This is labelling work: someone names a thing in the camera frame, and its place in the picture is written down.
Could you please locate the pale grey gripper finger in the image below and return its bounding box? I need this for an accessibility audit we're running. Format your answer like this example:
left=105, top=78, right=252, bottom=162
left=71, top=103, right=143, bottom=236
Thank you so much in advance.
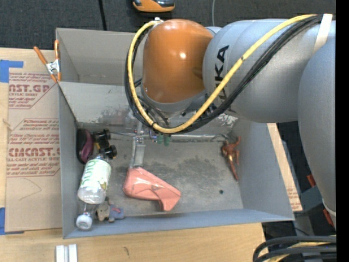
left=135, top=136, right=147, bottom=167
left=131, top=136, right=137, bottom=167

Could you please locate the salmon pink cloth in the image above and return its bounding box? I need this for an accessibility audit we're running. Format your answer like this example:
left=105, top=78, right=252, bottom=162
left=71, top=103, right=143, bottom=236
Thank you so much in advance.
left=122, top=166, right=182, bottom=212

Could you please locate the clear plastic bottle green label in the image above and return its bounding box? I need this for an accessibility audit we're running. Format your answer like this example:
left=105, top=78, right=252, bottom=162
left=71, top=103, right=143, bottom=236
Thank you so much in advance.
left=77, top=154, right=113, bottom=205

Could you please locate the black and purple toy car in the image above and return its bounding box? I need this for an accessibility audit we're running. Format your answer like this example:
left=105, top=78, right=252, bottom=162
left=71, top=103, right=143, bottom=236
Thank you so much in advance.
left=76, top=128, right=118, bottom=165

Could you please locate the grey metal bin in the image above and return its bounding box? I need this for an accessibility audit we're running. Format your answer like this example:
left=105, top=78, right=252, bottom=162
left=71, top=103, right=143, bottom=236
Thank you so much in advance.
left=55, top=27, right=296, bottom=240

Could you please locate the beige and blue toy animal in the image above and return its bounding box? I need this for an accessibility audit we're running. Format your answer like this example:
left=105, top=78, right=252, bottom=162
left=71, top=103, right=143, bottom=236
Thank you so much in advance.
left=95, top=199, right=127, bottom=224

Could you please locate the small clear bottle white cap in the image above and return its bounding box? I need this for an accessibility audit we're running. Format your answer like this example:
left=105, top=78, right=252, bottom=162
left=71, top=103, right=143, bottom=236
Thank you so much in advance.
left=75, top=204, right=94, bottom=231

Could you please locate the red-brown toy animal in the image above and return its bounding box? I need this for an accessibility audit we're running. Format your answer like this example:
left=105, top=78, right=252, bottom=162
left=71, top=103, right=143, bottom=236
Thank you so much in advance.
left=221, top=136, right=242, bottom=181

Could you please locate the brown cardboard board red print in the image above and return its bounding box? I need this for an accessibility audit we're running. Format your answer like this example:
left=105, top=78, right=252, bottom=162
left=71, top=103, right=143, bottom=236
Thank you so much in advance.
left=0, top=47, right=304, bottom=235

